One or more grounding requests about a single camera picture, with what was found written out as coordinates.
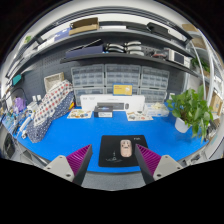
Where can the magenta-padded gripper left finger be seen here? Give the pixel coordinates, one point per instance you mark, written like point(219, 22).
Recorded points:
point(60, 166)

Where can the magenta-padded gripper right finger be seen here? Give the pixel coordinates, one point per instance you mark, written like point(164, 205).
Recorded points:
point(166, 166)

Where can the black mouse pad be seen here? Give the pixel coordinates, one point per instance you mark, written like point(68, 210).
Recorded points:
point(108, 150)

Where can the printed picture sheet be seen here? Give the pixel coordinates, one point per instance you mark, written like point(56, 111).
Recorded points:
point(79, 114)
point(139, 116)

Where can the clear plastic packet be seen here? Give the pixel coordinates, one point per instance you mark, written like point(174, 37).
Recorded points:
point(156, 109)

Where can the checkered and dotted cloth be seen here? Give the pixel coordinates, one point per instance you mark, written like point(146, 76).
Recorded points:
point(50, 106)

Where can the green potted plant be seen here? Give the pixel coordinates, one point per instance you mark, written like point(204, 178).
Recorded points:
point(190, 106)

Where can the small black box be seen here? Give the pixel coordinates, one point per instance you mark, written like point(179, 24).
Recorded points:
point(103, 112)

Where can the long white keyboard box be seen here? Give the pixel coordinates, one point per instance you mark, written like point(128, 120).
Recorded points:
point(88, 101)

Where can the purple bag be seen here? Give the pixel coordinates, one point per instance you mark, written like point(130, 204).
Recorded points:
point(19, 104)

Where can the white woven basket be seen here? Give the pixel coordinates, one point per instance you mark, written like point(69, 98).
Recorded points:
point(53, 80)

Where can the yellow card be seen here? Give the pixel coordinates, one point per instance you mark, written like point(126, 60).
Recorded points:
point(122, 90)

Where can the white metal shelf rack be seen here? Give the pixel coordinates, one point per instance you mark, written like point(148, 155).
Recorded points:
point(200, 43)

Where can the dark wall shelf unit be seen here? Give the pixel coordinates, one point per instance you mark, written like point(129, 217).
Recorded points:
point(100, 56)

